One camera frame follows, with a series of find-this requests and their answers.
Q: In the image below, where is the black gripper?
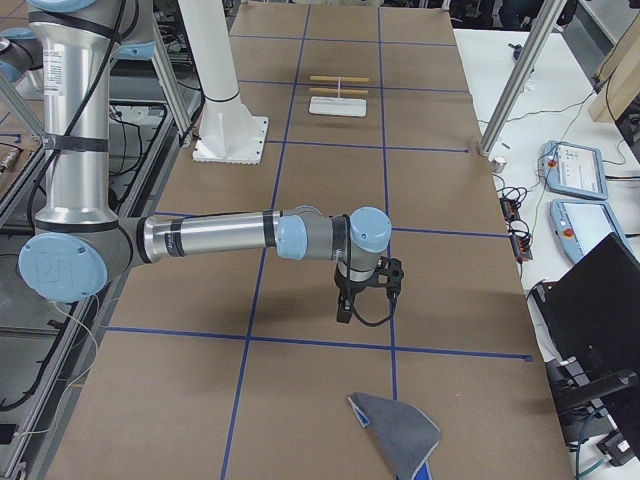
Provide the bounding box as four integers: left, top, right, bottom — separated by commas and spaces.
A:
334, 269, 379, 323

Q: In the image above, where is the grey towel with blue trim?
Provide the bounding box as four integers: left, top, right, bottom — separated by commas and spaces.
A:
347, 392, 442, 480

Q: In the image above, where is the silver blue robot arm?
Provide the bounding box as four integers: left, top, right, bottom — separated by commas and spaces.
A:
1, 27, 43, 84
18, 1, 403, 323

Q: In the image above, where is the wooden towel rack white base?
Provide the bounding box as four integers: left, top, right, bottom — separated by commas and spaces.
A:
308, 75, 370, 118

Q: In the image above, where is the small silver metal cylinder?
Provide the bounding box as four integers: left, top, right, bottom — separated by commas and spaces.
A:
491, 156, 507, 174

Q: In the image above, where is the lower teach pendant tablet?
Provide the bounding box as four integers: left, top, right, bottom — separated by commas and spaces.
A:
550, 199, 631, 264

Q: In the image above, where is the teach pendant tablet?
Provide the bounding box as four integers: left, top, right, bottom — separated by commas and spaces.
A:
539, 140, 608, 200
550, 199, 631, 264

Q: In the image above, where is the black monitor on stand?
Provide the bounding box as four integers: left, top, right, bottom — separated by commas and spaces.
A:
532, 233, 639, 431

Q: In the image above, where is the upper teach pendant tablet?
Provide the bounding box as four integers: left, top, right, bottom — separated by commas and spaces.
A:
539, 140, 608, 200

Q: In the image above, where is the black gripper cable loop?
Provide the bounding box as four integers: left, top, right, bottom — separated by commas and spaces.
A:
349, 284, 401, 329

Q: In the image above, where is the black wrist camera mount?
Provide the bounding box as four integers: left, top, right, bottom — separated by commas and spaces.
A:
377, 257, 404, 301

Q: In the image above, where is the white pedestal column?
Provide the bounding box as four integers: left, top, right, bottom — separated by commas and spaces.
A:
179, 0, 269, 165

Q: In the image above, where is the aluminium frame post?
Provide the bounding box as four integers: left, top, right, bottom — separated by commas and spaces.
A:
478, 0, 567, 157

